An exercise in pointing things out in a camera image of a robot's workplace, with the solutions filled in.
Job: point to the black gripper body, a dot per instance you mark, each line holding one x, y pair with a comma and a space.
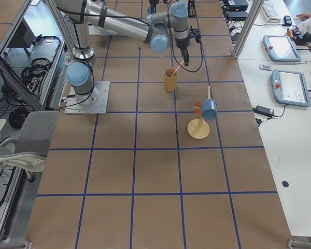
182, 44

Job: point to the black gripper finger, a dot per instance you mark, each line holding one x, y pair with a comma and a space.
186, 59

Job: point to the pink chopstick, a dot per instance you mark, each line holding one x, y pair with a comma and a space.
177, 68

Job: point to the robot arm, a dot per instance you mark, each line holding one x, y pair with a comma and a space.
153, 32

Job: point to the bamboo chopstick holder cup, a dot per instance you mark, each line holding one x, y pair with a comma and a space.
170, 79

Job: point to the light blue plastic cup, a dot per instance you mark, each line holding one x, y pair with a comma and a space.
150, 10

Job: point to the orange cup on stand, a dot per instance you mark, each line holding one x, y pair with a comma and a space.
197, 110

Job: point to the blue cup on stand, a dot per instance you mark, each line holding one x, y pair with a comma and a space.
208, 109

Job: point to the round wooden cup stand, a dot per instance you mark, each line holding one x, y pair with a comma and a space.
199, 128

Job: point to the black power adapter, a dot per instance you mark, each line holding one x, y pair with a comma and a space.
263, 111

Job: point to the white keyboard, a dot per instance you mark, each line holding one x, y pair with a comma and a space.
269, 12

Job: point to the upper teach pendant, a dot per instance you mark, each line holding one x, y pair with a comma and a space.
280, 49

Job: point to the teach pendant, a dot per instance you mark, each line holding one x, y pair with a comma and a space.
290, 88
280, 49

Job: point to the lower teach pendant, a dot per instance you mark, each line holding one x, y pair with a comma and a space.
290, 88

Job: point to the grey office chair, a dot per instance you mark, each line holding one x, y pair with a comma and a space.
30, 149

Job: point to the black wire cup rack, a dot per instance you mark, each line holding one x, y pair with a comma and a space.
191, 8

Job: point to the aluminium frame post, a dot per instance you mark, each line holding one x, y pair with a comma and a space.
252, 15

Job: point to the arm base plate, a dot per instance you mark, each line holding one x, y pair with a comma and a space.
99, 31
94, 103

